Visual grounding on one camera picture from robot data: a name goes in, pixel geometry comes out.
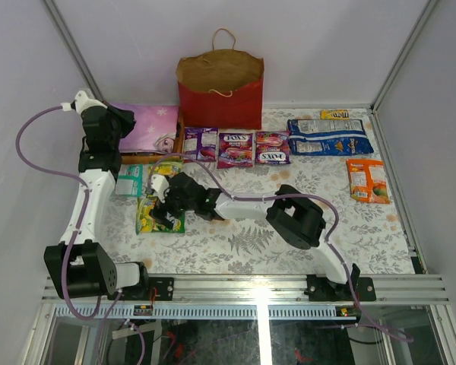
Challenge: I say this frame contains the green yellow snack packet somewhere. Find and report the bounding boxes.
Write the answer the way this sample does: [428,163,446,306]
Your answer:
[144,160,183,186]

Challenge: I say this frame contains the teal red snack packet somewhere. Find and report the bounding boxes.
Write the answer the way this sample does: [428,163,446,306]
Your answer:
[115,164,143,197]

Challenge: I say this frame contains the purple snack packet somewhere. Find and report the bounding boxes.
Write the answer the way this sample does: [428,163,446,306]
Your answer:
[183,128,218,162]

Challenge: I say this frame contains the purple Fox's berries packet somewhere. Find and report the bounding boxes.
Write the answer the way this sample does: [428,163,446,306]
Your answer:
[255,131,290,165]

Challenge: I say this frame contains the red brown paper bag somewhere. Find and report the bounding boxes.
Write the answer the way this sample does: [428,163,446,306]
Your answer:
[176,27,264,129]

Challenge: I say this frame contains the blue Doritos chip bag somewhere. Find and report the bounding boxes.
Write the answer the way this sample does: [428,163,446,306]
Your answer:
[287,119,374,157]

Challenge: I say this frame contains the yellow M&M candy packet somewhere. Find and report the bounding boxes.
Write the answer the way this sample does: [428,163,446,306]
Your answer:
[320,109,350,120]

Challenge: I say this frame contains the orange snack packet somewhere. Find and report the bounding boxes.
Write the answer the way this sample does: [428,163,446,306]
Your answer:
[346,159,390,204]

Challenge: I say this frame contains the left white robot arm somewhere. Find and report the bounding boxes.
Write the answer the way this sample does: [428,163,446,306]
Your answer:
[44,106,151,300]

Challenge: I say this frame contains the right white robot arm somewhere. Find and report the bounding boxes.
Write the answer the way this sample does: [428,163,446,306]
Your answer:
[148,173,359,300]

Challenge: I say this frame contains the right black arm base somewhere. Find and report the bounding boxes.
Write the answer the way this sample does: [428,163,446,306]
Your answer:
[304,264,376,302]

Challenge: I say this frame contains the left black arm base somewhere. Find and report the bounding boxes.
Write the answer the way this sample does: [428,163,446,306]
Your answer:
[108,262,175,303]

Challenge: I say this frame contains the purple Frozen fabric cloth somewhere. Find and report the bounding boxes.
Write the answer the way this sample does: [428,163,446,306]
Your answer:
[112,103,179,154]

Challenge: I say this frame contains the orange plastic tray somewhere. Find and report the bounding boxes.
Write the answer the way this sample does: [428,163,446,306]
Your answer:
[122,113,185,164]

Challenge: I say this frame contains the floral patterned table mat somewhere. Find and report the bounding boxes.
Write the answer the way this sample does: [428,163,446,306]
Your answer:
[67,107,416,275]

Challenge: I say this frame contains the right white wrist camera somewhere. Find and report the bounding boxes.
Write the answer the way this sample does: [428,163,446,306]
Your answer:
[150,174,169,203]

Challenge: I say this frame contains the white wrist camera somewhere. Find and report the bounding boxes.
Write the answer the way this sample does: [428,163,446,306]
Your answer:
[150,174,169,203]
[60,89,107,115]

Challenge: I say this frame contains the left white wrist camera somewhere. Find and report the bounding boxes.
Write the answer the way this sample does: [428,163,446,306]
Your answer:
[60,89,107,115]

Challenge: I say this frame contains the aluminium front rail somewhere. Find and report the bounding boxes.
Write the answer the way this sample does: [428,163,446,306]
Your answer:
[41,271,451,304]

